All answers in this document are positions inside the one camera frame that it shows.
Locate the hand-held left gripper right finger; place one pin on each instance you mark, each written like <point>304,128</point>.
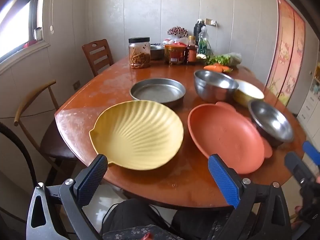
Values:
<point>225,180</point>

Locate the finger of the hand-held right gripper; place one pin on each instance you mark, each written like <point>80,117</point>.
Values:
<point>312,152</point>
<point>295,163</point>

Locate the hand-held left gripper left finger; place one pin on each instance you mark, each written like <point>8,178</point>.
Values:
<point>92,177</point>

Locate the pink flower-shaped plate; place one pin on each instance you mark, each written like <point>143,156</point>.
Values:
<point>225,140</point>

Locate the shiny steel bowl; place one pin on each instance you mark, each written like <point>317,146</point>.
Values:
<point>271,122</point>

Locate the yellow shell-shaped plate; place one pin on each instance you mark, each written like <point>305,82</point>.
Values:
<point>137,135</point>

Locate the yellow enamel bowl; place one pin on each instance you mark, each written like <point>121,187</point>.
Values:
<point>248,93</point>

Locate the banded steel bowl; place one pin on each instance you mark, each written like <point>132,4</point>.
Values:
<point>215,85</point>

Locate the round steel pan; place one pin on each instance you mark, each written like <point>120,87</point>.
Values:
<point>157,92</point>

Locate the white shelf cabinet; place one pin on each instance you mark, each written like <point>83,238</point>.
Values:
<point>311,105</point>

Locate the curved-back chair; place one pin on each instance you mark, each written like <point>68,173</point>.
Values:
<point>52,145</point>

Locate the person's dark pants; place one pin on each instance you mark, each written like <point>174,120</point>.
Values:
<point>140,212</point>

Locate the pink cartoon door curtain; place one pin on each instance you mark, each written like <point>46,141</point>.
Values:
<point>287,55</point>

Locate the bag of leafy greens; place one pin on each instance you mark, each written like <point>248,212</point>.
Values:
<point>225,59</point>

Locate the wooden slat-back chair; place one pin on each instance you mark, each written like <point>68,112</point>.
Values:
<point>97,55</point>

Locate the small dish of food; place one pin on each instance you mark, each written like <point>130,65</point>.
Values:
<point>202,57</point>

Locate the dark sauce bottle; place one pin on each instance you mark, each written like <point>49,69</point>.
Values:
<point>191,53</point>

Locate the black-lid pickle jar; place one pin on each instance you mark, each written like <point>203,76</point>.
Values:
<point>139,55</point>

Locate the red-label jar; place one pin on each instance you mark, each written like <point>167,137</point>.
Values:
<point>175,55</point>

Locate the clear plastic bottle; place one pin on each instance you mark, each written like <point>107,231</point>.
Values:
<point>203,42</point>

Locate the small steel basin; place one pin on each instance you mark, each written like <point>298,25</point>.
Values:
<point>157,52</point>

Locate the red and white package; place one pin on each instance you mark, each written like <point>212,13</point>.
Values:
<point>175,40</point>

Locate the black thermos bottle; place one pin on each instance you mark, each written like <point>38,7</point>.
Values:
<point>198,28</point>

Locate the white box on windowsill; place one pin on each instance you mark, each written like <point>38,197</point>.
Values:
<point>38,33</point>

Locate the dried flower bunch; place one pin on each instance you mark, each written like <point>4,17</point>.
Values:
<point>177,30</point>

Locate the window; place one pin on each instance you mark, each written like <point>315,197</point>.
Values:
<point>15,25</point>

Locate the low wall socket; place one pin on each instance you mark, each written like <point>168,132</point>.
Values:
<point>76,85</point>

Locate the wall socket with plug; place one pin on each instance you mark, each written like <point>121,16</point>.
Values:
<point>210,21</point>

